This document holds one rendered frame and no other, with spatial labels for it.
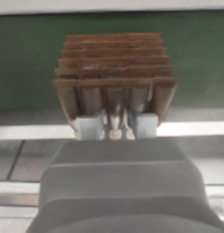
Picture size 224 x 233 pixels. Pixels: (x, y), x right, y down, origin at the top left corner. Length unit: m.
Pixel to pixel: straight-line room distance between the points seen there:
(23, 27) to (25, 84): 0.09
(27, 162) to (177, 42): 0.33
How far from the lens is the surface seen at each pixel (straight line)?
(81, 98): 0.15
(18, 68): 0.27
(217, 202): 0.23
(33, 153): 0.38
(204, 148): 0.40
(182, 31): 0.23
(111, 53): 0.18
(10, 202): 0.36
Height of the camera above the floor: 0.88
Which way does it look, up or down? 38 degrees down
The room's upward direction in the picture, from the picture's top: 178 degrees counter-clockwise
